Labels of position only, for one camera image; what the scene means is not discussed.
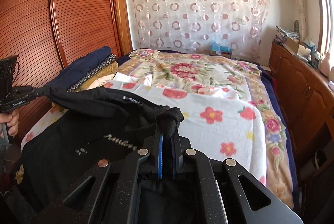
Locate black t-shirt white script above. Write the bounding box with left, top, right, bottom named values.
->
left=18, top=87, right=183, bottom=212

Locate person's left hand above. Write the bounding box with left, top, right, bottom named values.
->
left=0, top=110, right=19, bottom=137

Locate navy blue folded blanket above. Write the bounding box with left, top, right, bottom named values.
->
left=44, top=46, right=111, bottom=90

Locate white flower fleece blanket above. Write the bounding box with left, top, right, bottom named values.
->
left=22, top=81, right=267, bottom=192

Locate cream folded cloth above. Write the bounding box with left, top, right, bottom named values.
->
left=87, top=74, right=115, bottom=90

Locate mustard yellow folded cloth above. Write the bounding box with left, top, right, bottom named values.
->
left=72, top=61, right=118, bottom=92

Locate patterned dark folded cloth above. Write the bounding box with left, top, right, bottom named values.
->
left=67, top=53, right=117, bottom=92

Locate wooden slatted wardrobe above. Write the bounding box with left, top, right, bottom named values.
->
left=0, top=0, right=133, bottom=141

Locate floral rose bedspread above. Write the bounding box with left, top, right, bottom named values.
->
left=115, top=49, right=296, bottom=208

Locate blue tissue box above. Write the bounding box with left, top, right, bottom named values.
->
left=209, top=41, right=232, bottom=59

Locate sheer circle pattern curtain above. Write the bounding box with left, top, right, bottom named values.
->
left=128, top=0, right=270, bottom=59

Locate long wooden cabinet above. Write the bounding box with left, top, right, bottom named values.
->
left=269, top=42, right=333, bottom=165

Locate stack of papers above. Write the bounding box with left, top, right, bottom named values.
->
left=275, top=25, right=301, bottom=43

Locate cardboard box on cabinet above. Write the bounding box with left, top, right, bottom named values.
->
left=285, top=37, right=311, bottom=58

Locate pink bottle on cabinet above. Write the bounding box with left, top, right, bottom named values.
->
left=320, top=52, right=332, bottom=77

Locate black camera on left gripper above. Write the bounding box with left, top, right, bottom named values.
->
left=0, top=55, right=19, bottom=101

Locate window with wooden frame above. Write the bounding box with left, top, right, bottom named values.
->
left=318, top=0, right=333, bottom=54

